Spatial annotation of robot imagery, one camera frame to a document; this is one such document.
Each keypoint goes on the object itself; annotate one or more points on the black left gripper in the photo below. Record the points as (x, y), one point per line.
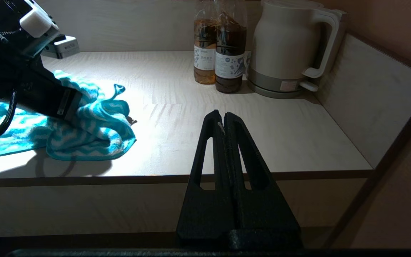
(30, 85)

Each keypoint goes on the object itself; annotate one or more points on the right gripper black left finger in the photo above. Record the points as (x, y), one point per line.
(205, 214)

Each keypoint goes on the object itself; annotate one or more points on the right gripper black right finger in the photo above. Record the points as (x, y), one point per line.
(262, 217)

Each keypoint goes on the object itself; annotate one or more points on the blue white striped cloth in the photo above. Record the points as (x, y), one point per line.
(91, 132)

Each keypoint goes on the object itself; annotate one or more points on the small blue-grey tray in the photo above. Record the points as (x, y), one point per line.
(61, 50)

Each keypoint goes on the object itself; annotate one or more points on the grey kettle base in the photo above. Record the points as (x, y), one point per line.
(273, 87)

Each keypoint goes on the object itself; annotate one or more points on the dark tea bottle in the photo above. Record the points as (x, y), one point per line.
(229, 60)

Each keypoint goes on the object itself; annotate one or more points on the amber tea bottle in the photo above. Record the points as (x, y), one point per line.
(204, 57)

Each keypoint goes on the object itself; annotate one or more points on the white electric kettle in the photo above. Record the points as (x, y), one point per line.
(284, 43)

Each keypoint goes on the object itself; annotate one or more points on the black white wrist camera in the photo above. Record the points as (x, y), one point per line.
(36, 19)

